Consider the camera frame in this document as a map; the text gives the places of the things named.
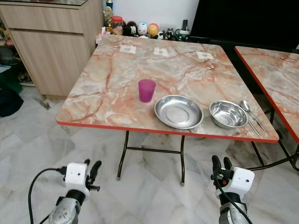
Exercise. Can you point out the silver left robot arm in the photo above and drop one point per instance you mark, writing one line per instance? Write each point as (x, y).
(65, 210)

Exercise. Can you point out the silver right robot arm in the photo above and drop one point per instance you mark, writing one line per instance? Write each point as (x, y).
(233, 212)

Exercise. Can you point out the steel fork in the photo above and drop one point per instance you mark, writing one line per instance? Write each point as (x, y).
(254, 129)

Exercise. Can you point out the steel bowl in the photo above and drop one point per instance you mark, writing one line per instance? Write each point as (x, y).
(228, 115)

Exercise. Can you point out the steel spoon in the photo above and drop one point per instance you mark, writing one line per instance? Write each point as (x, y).
(245, 105)

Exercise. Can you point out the shallow steel plate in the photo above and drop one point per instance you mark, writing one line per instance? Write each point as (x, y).
(179, 113)

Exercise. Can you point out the purple plastic cup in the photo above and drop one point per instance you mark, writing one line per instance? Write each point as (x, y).
(146, 91)

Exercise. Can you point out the black bag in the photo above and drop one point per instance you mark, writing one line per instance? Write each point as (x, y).
(8, 102)

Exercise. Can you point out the bare marble folding table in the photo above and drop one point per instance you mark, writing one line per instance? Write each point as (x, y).
(275, 74)

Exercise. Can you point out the white paper tag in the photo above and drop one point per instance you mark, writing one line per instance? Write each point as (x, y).
(127, 49)
(204, 55)
(161, 52)

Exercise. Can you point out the light wooden cabinet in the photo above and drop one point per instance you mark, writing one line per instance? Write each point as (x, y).
(51, 51)

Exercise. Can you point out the pink white packet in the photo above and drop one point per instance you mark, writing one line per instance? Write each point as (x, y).
(101, 36)

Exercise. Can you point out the dark green mug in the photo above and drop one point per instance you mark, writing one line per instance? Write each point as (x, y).
(182, 35)

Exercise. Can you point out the small cat figurines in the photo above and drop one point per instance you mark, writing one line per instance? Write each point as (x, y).
(167, 34)

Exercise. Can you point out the black round figurine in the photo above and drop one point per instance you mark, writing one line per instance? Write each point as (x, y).
(132, 28)

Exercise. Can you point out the glass jar with red lid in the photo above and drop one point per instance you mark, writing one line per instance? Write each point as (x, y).
(117, 22)

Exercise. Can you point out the white egg figurine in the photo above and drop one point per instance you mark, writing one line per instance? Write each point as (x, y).
(142, 29)

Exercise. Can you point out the black television screen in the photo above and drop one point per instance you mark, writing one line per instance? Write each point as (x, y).
(243, 18)

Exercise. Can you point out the yellow orange figurine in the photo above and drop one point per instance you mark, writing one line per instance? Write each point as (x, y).
(153, 31)

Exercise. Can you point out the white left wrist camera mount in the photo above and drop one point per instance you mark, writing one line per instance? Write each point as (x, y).
(76, 176)

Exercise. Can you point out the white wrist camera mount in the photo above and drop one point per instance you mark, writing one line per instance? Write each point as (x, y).
(76, 176)
(243, 179)

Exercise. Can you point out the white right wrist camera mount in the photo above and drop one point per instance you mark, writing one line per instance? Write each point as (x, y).
(243, 179)

